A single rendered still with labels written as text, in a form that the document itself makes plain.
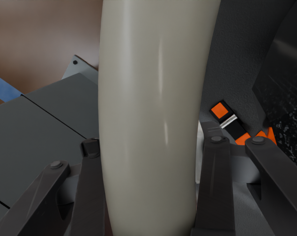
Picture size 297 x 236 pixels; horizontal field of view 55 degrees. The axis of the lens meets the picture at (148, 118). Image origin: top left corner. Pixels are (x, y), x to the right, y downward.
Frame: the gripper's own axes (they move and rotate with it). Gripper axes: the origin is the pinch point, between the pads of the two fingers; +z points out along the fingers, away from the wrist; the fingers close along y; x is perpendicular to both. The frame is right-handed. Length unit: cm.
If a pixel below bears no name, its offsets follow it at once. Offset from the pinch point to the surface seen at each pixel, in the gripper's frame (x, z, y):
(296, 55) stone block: -6, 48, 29
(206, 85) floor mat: -22, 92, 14
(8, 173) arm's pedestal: -19, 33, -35
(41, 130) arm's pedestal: -17, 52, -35
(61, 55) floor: -4, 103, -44
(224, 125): -38, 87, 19
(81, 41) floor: 1, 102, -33
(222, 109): -32, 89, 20
